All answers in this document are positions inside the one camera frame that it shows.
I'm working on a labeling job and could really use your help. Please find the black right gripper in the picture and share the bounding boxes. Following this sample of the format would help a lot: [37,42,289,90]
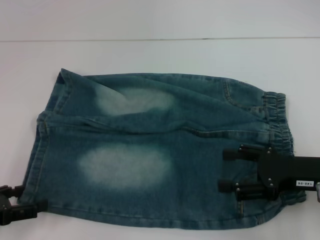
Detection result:
[218,144,320,203]

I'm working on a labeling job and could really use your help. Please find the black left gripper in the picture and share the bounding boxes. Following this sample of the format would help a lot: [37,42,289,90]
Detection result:
[0,184,49,221]

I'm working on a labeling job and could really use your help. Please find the blue denim shorts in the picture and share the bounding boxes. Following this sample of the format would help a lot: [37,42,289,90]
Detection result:
[18,67,308,230]

